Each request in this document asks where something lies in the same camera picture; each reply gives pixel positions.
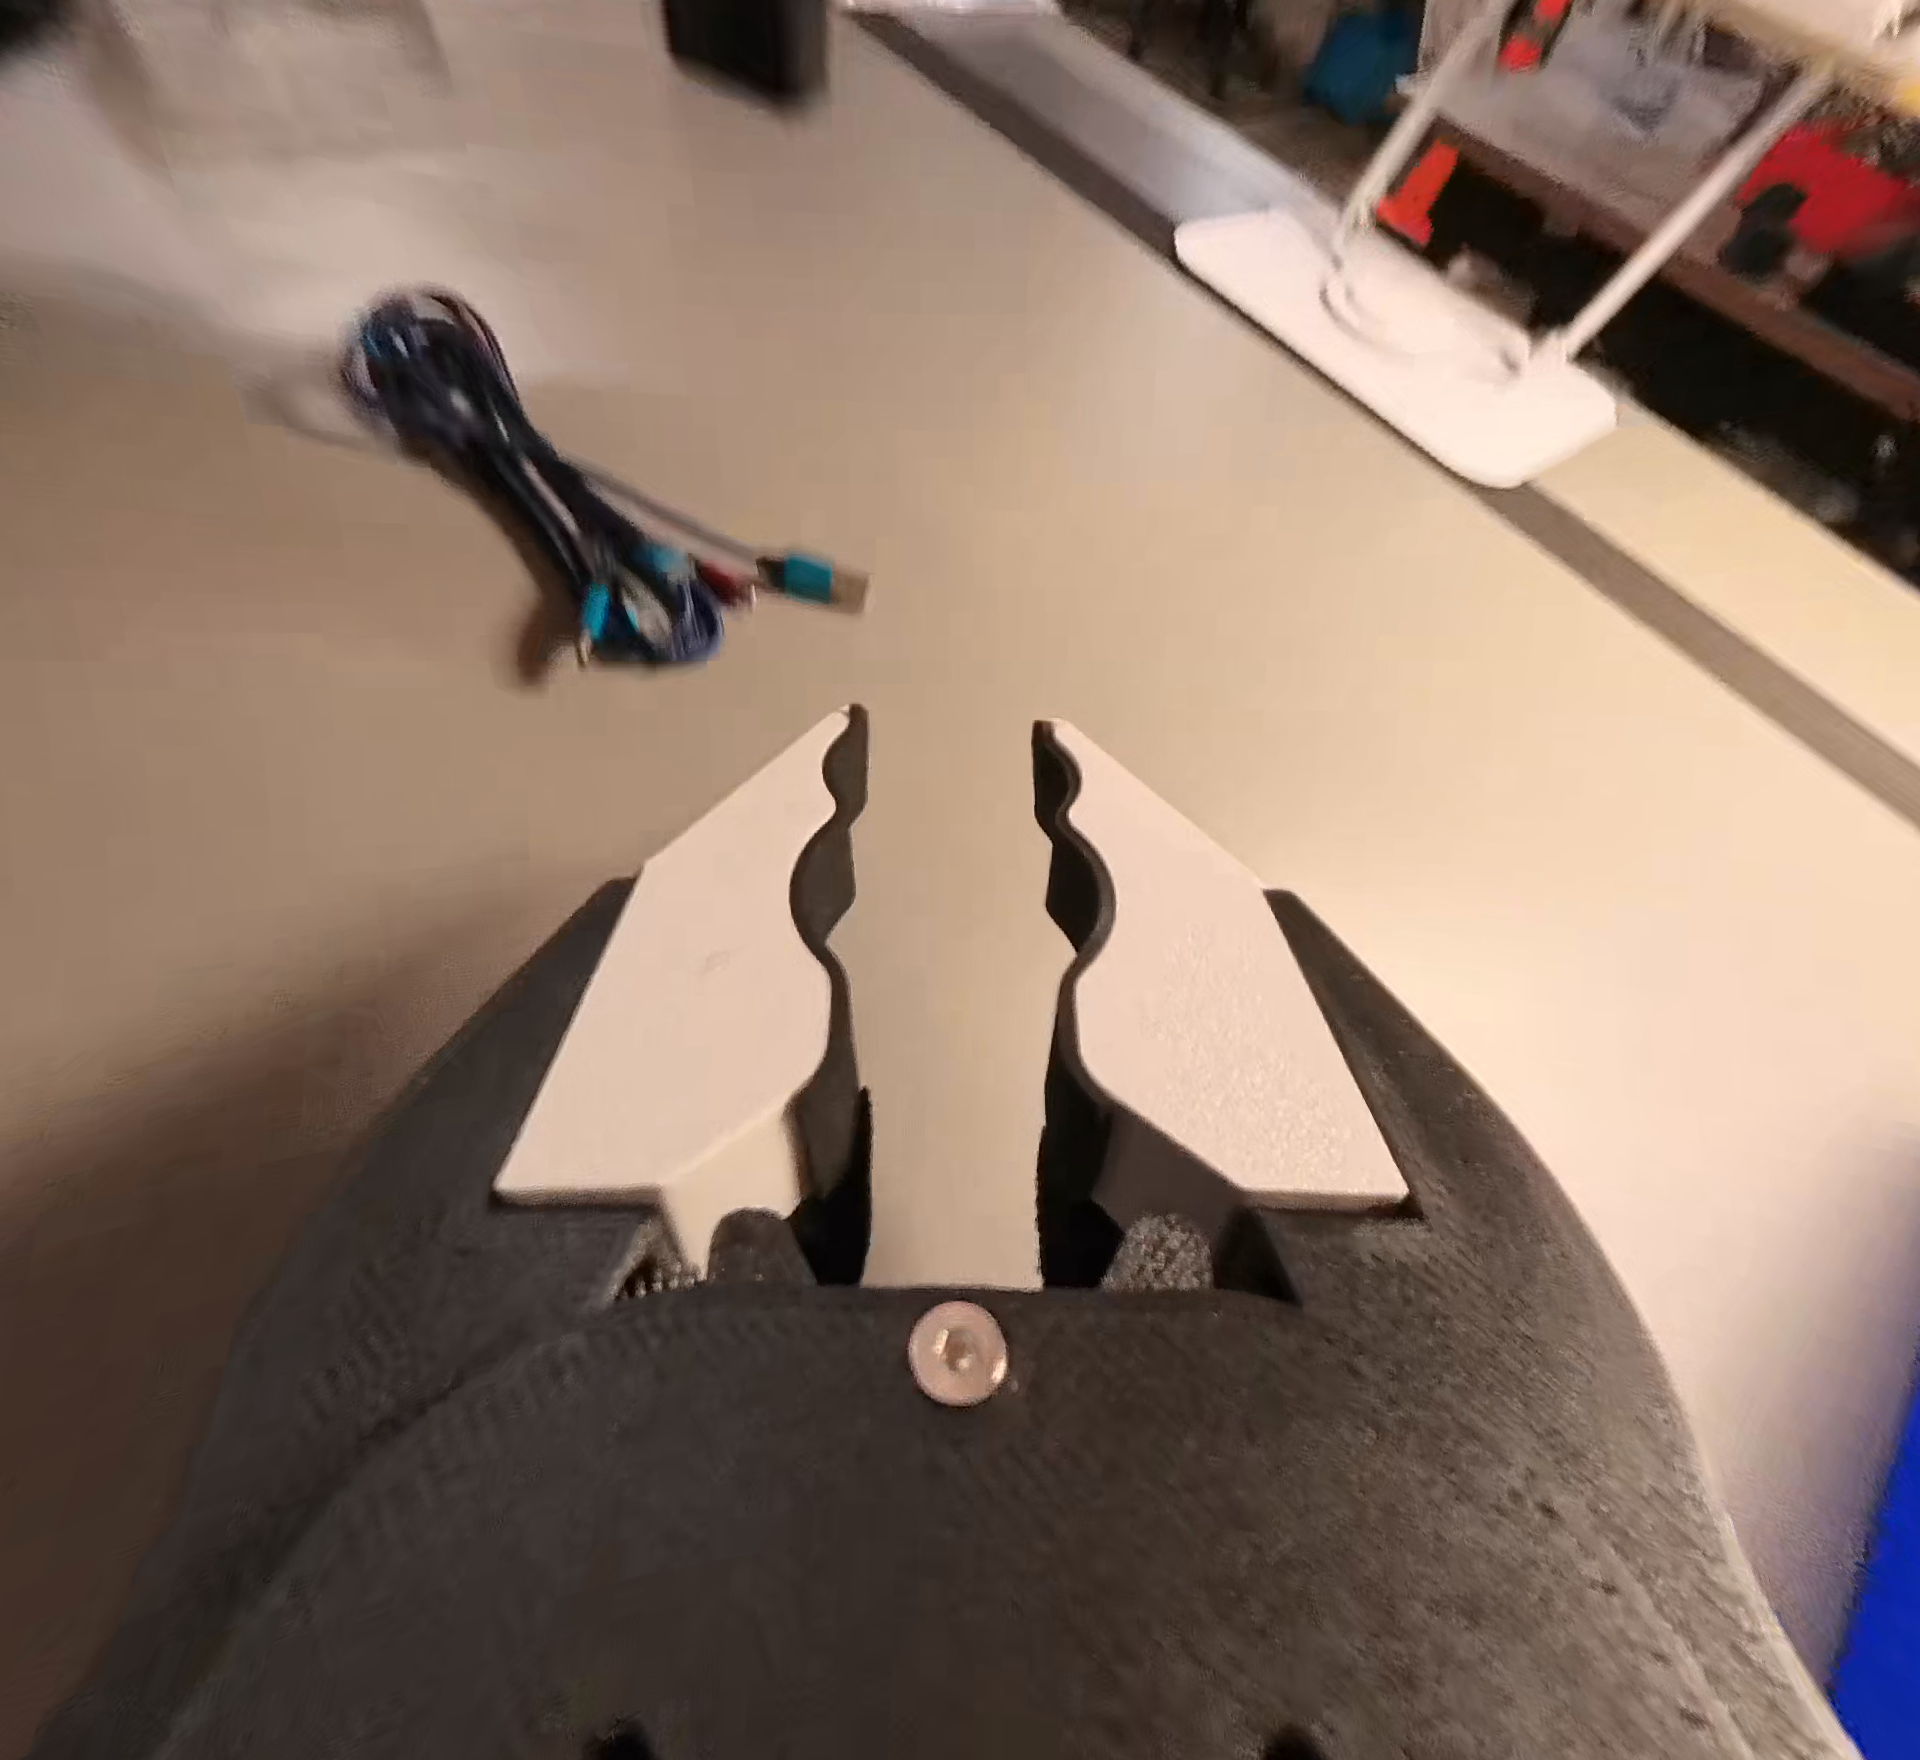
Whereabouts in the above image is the white document stand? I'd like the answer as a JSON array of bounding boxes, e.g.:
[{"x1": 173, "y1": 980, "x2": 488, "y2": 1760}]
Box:
[{"x1": 1174, "y1": 0, "x2": 1846, "y2": 488}]

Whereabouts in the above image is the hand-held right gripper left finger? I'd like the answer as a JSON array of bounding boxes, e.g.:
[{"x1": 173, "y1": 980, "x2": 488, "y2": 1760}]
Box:
[{"x1": 488, "y1": 710, "x2": 875, "y2": 1289}]

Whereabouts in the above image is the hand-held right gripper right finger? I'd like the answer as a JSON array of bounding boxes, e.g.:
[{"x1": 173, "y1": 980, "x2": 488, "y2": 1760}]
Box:
[{"x1": 1030, "y1": 717, "x2": 1414, "y2": 1289}]

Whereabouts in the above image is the orange traffic cone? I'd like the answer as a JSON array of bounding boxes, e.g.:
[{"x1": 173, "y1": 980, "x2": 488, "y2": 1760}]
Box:
[{"x1": 1376, "y1": 138, "x2": 1465, "y2": 253}]

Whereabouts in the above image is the blue bag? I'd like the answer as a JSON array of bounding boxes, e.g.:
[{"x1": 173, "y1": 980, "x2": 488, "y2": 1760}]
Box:
[{"x1": 1302, "y1": 0, "x2": 1423, "y2": 130}]

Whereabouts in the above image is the red bin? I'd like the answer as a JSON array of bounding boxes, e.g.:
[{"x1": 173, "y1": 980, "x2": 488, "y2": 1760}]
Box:
[{"x1": 1741, "y1": 125, "x2": 1920, "y2": 265}]

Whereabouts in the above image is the work table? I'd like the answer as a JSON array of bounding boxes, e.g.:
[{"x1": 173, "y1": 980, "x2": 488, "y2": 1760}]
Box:
[{"x1": 1423, "y1": 118, "x2": 1920, "y2": 420}]

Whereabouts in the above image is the blue plastic bin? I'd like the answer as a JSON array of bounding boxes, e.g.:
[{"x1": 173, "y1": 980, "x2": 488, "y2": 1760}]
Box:
[{"x1": 1823, "y1": 1385, "x2": 1920, "y2": 1760}]

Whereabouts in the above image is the blue braided usb cable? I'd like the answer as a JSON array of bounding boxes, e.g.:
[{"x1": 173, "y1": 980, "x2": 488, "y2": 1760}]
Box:
[{"x1": 341, "y1": 291, "x2": 875, "y2": 674}]

